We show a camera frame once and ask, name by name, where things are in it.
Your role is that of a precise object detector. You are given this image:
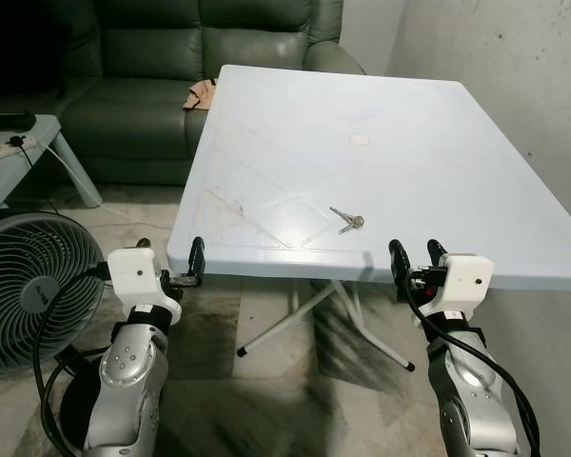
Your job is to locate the small silver key pair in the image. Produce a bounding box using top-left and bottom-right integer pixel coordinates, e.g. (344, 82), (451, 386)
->
(328, 206), (366, 236)

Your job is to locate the white plastic folding table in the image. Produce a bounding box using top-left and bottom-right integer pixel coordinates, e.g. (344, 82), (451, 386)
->
(167, 65), (571, 291)

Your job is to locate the grey floor fan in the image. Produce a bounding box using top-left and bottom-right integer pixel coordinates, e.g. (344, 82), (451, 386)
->
(0, 211), (110, 450)

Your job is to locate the green leather sofa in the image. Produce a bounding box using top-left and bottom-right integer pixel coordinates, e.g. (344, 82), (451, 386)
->
(0, 0), (367, 188)

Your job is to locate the small pale blue side table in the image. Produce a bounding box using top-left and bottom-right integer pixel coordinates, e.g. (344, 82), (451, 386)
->
(0, 114), (104, 210)

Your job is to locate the brown crumpled cloth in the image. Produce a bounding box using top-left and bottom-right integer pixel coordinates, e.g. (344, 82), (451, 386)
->
(183, 81), (218, 112)

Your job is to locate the white power strip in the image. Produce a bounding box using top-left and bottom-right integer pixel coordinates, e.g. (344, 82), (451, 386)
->
(0, 136), (41, 161)

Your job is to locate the flat black device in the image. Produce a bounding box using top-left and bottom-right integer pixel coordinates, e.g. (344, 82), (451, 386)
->
(0, 110), (37, 132)

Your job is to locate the white floor cable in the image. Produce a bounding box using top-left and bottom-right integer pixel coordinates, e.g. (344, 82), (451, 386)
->
(100, 202), (177, 229)

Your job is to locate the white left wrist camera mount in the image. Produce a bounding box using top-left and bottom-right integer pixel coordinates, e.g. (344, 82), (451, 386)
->
(107, 246), (185, 308)

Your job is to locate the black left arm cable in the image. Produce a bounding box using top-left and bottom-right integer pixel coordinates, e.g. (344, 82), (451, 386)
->
(33, 267), (110, 457)

